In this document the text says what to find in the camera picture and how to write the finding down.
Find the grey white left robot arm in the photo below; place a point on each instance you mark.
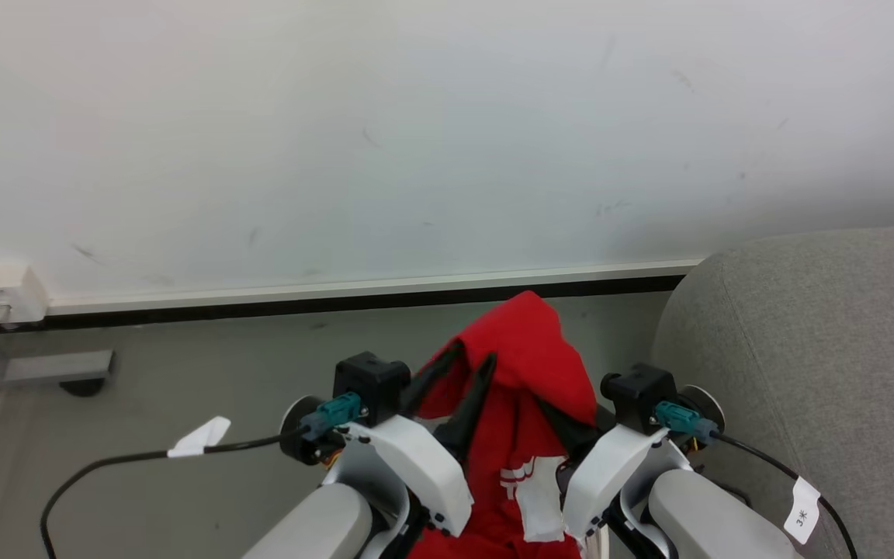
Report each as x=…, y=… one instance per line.
x=315, y=520

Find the grey metal furniture foot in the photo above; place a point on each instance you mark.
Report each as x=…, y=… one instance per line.
x=43, y=366

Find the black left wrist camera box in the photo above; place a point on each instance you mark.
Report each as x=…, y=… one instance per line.
x=369, y=384

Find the grey fabric sofa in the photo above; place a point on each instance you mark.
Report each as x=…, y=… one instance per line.
x=819, y=357

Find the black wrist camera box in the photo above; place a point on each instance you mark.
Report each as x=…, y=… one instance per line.
x=637, y=396
x=369, y=384

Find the red garment with white label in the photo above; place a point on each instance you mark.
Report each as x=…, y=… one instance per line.
x=524, y=349

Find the white black baseboard strip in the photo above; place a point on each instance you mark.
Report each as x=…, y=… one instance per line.
x=354, y=293

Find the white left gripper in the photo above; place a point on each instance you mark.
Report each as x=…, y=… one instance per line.
x=424, y=466

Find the white wall socket box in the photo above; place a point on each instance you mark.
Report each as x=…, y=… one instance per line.
x=6, y=291

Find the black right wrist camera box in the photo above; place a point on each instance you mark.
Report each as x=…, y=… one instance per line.
x=637, y=396

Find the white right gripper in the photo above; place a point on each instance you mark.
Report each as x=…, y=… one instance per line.
x=610, y=473

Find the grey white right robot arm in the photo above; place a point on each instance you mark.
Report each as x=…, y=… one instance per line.
x=715, y=520

